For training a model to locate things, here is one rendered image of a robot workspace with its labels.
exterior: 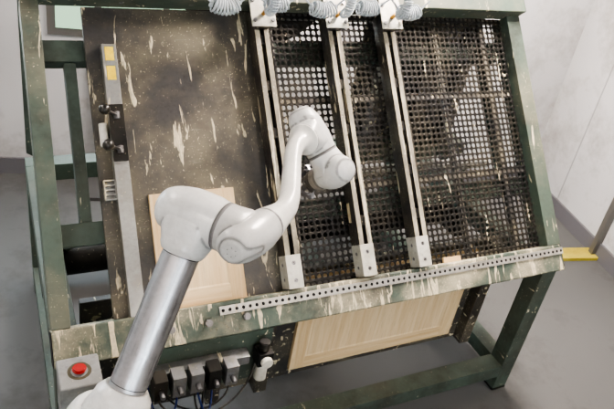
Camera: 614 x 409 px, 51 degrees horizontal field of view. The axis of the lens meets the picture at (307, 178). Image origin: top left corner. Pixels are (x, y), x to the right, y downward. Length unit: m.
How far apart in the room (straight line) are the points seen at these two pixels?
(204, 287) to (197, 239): 0.70
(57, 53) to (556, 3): 3.69
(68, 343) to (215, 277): 0.53
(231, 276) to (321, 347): 0.81
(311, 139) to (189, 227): 0.57
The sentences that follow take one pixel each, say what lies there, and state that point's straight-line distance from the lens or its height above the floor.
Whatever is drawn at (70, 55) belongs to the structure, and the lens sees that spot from 2.44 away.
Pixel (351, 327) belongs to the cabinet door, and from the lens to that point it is 3.02.
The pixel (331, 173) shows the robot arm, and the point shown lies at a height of 1.47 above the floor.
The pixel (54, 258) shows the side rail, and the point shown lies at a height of 1.09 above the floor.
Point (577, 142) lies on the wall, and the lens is 5.25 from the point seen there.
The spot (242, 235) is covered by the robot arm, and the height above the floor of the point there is 1.54.
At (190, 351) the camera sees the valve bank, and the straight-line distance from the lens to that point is 2.34.
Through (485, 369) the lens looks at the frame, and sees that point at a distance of 3.47.
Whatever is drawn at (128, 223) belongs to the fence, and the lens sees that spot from 2.26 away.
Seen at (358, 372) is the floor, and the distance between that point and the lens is 3.46.
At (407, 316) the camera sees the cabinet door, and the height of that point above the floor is 0.44.
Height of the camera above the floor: 2.46
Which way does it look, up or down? 30 degrees down
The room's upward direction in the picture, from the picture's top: 10 degrees clockwise
